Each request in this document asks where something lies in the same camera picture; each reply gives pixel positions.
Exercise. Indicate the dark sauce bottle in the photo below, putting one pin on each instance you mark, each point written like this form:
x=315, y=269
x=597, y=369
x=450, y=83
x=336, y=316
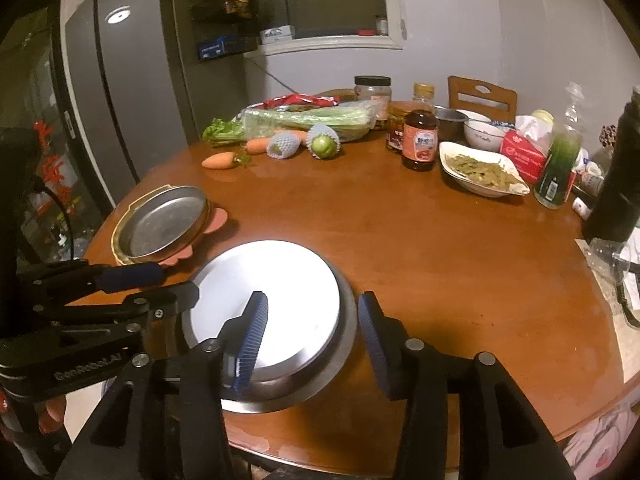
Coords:
x=420, y=145

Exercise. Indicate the large carrot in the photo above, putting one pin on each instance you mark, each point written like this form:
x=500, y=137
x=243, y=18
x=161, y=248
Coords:
x=217, y=161

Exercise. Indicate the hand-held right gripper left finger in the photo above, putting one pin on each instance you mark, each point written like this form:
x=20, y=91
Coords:
x=252, y=340

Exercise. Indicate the pink white cloth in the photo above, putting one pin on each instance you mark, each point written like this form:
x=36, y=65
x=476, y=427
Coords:
x=605, y=445

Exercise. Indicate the red tissue pack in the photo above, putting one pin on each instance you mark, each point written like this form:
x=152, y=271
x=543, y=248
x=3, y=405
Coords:
x=525, y=152

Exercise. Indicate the black thermos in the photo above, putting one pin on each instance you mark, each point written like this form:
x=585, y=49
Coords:
x=617, y=185

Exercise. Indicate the blue box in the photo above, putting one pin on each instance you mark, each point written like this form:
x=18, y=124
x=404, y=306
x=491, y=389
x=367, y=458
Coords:
x=225, y=49

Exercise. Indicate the metal pot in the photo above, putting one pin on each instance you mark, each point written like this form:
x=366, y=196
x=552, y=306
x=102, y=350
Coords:
x=450, y=125

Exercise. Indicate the clear plastic wrap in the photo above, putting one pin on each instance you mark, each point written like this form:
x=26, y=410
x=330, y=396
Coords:
x=605, y=255

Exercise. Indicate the pale round container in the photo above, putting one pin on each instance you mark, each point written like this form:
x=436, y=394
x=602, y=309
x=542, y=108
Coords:
x=542, y=117

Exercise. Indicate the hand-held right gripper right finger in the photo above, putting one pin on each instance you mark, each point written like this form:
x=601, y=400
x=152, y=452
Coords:
x=372, y=345

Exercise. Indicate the red snack packet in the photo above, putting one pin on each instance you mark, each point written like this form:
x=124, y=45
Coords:
x=300, y=101

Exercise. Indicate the metal bowl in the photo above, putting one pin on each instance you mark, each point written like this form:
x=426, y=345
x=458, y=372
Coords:
x=300, y=390

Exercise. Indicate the white dish of greens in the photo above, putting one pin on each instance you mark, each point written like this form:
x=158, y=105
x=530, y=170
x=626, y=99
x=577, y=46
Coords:
x=480, y=170

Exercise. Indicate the chili sauce jar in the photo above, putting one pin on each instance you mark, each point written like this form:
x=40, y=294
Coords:
x=395, y=130

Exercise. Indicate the grey refrigerator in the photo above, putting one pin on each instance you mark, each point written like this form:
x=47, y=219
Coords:
x=135, y=85

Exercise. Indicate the yellow shell-shaped plate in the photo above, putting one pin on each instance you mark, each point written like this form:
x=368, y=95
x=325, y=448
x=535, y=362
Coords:
x=116, y=242

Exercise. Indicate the round metal plate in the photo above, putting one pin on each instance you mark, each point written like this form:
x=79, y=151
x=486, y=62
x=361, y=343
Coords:
x=165, y=220

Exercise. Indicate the green bottle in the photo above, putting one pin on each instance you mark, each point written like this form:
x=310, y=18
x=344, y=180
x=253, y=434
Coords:
x=557, y=170

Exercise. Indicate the white ceramic bowl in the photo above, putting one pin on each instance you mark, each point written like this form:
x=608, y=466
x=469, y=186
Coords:
x=485, y=136
x=472, y=114

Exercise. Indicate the glass door cabinet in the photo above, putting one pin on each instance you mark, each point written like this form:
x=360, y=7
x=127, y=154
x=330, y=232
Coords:
x=55, y=175

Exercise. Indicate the celery in plastic bag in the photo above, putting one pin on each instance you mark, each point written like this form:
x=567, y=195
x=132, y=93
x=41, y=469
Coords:
x=310, y=120

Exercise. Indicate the person's left hand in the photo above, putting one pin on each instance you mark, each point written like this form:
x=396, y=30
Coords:
x=51, y=414

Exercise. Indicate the white box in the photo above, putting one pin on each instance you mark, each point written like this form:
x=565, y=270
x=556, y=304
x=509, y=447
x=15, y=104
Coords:
x=276, y=34

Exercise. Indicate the guava in foam net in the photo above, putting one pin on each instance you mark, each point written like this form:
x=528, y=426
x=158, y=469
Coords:
x=324, y=144
x=281, y=146

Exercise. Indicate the pink plate with ears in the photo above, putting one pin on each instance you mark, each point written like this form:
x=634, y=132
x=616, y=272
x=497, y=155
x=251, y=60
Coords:
x=217, y=220

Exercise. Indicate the small white bottle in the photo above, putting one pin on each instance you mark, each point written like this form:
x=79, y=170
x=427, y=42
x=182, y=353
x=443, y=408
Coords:
x=592, y=182

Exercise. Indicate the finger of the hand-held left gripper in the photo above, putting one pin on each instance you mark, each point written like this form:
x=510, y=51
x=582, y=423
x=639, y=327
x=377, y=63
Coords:
x=130, y=276
x=165, y=300

